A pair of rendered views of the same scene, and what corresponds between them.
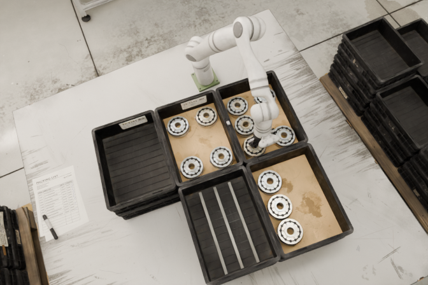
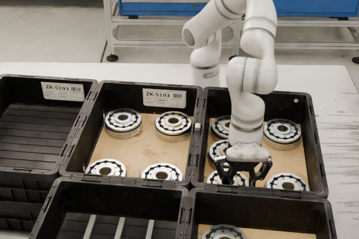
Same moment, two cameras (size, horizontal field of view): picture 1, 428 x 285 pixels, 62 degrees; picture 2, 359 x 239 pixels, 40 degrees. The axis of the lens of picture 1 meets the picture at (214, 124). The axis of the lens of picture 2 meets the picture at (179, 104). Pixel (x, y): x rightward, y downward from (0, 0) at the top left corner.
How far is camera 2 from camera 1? 0.76 m
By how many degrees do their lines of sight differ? 30
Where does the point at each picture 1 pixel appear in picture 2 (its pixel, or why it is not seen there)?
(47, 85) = not seen: hidden behind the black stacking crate
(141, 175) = (24, 160)
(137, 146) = (49, 127)
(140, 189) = not seen: hidden behind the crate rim
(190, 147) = (124, 154)
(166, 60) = (165, 73)
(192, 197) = (76, 218)
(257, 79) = (256, 17)
